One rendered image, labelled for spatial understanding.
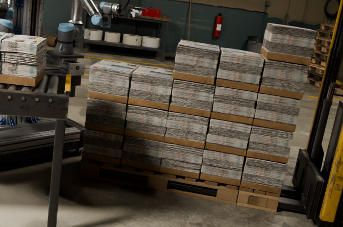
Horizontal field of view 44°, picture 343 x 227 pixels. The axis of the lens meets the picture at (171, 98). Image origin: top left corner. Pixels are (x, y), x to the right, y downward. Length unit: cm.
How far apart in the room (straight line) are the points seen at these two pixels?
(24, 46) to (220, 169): 156
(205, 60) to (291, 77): 57
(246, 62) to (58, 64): 144
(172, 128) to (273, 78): 76
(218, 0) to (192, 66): 723
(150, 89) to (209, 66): 43
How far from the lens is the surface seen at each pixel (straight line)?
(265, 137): 295
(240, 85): 285
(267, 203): 314
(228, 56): 282
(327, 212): 302
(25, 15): 328
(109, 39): 894
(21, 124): 351
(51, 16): 950
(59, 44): 337
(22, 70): 232
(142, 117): 294
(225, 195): 310
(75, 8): 346
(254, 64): 283
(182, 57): 283
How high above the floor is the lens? 137
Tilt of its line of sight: 13 degrees down
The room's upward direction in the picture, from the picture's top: 9 degrees clockwise
